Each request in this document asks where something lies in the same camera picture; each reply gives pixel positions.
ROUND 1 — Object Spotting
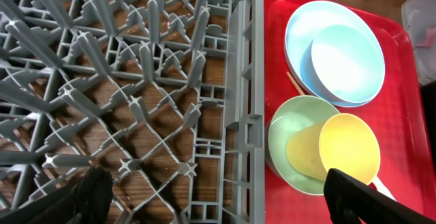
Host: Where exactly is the light blue plate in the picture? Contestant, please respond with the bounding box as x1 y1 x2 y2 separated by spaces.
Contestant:
283 1 374 108

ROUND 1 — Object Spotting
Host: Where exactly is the red serving tray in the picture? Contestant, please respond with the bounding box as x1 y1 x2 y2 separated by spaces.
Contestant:
264 0 435 223

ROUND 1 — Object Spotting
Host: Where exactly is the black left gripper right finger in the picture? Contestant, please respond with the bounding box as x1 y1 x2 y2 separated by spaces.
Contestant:
324 168 435 224

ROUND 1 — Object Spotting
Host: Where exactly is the yellow plastic cup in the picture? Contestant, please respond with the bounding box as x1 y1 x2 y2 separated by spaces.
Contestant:
286 113 381 185

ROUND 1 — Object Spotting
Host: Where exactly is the wooden chopstick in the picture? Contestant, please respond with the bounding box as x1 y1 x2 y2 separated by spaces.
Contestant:
286 71 305 95

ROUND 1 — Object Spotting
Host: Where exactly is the clear plastic waste bin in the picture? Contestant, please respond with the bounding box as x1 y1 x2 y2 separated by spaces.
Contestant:
401 0 435 85

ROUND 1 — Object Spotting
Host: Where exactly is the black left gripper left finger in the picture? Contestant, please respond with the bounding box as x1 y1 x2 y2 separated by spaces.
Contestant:
1 166 113 224

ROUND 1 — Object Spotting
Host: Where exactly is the green bowl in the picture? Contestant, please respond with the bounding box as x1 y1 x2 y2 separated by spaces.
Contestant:
265 95 339 195

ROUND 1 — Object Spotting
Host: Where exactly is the grey dishwasher rack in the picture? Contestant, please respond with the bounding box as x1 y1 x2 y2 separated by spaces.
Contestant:
1 0 266 223

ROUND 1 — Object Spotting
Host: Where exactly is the light blue bowl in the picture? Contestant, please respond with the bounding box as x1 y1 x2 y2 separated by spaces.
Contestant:
300 25 386 106

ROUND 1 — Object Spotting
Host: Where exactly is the white plastic fork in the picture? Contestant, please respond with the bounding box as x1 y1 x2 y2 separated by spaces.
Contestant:
373 176 396 201

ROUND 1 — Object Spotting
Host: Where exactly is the black food waste tray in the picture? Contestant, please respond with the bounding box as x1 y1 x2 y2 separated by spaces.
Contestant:
420 81 436 165

